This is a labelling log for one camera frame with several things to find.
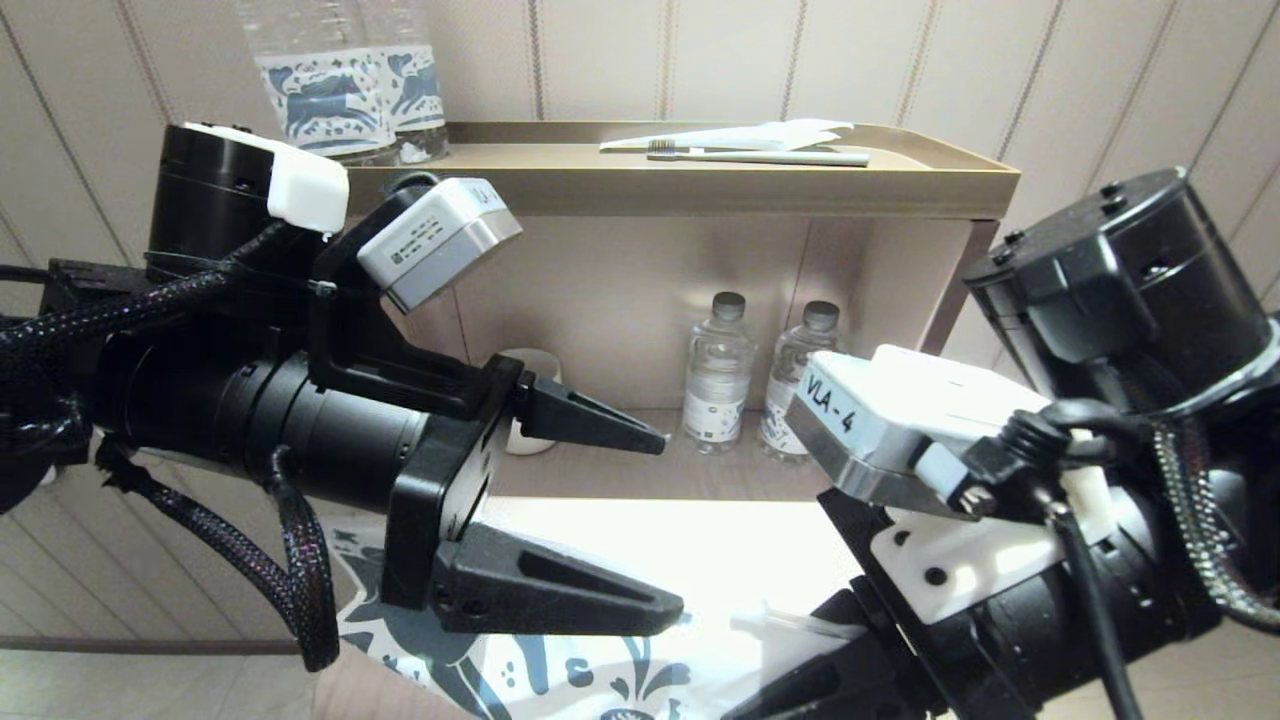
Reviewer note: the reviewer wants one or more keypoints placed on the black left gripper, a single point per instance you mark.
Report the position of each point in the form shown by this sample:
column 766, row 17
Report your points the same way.
column 430, row 500

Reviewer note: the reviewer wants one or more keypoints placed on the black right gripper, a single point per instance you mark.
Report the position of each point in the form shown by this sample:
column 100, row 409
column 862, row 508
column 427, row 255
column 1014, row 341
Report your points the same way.
column 950, row 680

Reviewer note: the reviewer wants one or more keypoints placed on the blue patterned zip pouch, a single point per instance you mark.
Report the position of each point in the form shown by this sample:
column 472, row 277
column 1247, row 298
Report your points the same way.
column 600, row 680

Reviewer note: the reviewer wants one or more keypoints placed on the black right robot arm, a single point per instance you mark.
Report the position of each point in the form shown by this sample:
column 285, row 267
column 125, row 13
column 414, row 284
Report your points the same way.
column 1130, row 280

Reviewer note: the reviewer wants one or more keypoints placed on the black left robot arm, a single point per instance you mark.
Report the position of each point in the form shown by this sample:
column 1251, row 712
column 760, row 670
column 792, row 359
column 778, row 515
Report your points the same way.
column 300, row 420

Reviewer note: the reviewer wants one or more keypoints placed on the white ribbed mug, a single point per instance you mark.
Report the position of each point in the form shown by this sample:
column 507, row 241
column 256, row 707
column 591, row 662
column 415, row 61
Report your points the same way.
column 545, row 365

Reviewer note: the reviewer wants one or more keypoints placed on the small clear water bottle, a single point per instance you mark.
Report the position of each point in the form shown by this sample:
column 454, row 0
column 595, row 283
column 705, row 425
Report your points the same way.
column 718, row 390
column 790, row 400

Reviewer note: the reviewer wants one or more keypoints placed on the beige wooden shelf unit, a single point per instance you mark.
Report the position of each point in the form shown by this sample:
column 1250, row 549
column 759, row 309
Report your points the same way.
column 600, row 190

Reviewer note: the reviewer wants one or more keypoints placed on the pale toothbrush brown bristles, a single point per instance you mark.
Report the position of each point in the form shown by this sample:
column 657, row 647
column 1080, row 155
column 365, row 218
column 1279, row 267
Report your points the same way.
column 780, row 158

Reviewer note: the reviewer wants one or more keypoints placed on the white paper wrapper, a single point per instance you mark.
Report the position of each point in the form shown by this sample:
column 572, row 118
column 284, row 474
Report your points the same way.
column 780, row 133

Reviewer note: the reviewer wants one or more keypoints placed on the large bottle blue print label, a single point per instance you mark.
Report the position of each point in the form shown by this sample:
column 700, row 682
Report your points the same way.
column 320, row 100
column 420, row 90

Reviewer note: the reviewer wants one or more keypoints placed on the white right camera bracket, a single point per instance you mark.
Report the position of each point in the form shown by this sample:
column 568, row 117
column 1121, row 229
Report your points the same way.
column 960, row 560

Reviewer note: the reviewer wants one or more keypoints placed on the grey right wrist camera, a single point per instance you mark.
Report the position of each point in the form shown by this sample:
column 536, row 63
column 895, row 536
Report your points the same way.
column 900, row 400

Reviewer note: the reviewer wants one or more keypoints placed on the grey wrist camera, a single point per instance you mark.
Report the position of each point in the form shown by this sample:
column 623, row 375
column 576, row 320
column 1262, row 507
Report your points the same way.
column 440, row 245
column 900, row 400

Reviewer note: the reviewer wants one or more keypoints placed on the black left camera bracket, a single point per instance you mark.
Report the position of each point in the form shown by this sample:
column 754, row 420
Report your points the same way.
column 350, row 350

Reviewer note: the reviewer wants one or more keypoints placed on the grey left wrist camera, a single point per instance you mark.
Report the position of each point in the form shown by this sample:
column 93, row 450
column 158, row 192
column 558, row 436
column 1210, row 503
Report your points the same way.
column 440, row 245

